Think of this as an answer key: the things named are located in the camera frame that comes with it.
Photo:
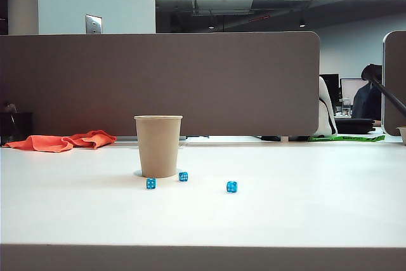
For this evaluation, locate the seated person dark clothes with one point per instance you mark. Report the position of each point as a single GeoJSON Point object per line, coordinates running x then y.
{"type": "Point", "coordinates": [366, 103]}

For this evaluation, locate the wide brown desk divider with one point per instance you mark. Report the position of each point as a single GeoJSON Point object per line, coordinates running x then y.
{"type": "Point", "coordinates": [190, 83]}

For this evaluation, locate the black computer monitor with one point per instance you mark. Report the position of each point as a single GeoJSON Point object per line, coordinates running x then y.
{"type": "Point", "coordinates": [330, 85]}

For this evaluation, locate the brown desk divider white edge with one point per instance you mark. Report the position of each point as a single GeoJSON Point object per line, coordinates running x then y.
{"type": "Point", "coordinates": [396, 61]}

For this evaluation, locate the blue die white pips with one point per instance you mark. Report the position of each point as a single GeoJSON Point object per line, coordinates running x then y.
{"type": "Point", "coordinates": [183, 176]}
{"type": "Point", "coordinates": [231, 187]}
{"type": "Point", "coordinates": [151, 183]}

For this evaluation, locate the black zip case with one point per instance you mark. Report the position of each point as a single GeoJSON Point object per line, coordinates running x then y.
{"type": "Point", "coordinates": [353, 126]}

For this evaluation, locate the metal wall outlet plate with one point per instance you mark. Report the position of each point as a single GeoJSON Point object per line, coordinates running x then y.
{"type": "Point", "coordinates": [93, 24]}

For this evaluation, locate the brown paper cup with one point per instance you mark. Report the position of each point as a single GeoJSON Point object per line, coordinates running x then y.
{"type": "Point", "coordinates": [157, 147]}

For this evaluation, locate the orange cloth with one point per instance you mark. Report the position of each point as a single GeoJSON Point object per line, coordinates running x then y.
{"type": "Point", "coordinates": [50, 143]}

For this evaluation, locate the white bag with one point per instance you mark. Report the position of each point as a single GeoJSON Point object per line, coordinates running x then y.
{"type": "Point", "coordinates": [326, 118]}

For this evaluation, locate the clear glass bottle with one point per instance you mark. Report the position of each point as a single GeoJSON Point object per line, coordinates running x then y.
{"type": "Point", "coordinates": [346, 107]}

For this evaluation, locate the white computer monitor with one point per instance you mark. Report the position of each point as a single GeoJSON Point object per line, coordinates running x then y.
{"type": "Point", "coordinates": [350, 88]}

